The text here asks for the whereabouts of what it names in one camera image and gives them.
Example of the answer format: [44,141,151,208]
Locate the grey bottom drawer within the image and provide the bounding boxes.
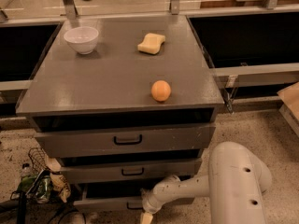
[74,177,163,212]

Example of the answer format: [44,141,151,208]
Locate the grey drawer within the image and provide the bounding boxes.
[61,158,202,184]
[36,124,215,158]
[74,177,163,212]

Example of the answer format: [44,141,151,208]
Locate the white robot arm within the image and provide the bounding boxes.
[140,142,272,224]

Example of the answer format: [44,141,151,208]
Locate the grey middle drawer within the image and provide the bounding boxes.
[61,158,202,184]

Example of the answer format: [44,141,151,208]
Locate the grey top drawer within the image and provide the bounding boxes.
[36,124,215,158]

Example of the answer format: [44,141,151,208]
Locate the grey drawer cabinet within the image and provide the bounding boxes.
[16,15,225,202]

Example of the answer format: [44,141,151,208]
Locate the green snack bag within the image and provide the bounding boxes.
[17,173,52,204]

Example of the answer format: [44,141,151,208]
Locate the orange fruit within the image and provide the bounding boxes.
[151,80,171,102]

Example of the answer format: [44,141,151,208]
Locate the clear plastic bottle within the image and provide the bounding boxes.
[21,163,32,179]

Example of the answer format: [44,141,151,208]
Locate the yellow sponge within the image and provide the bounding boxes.
[137,33,165,55]

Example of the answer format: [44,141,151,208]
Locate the brown cardboard box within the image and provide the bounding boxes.
[278,82,299,136]

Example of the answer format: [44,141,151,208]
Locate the white ceramic bowl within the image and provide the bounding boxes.
[64,26,99,54]

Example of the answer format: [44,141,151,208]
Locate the black cable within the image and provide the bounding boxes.
[46,203,87,224]

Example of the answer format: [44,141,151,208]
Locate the black wire basket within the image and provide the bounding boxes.
[28,147,50,174]

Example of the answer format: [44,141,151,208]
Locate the metal bracket left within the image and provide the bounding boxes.
[63,0,78,20]

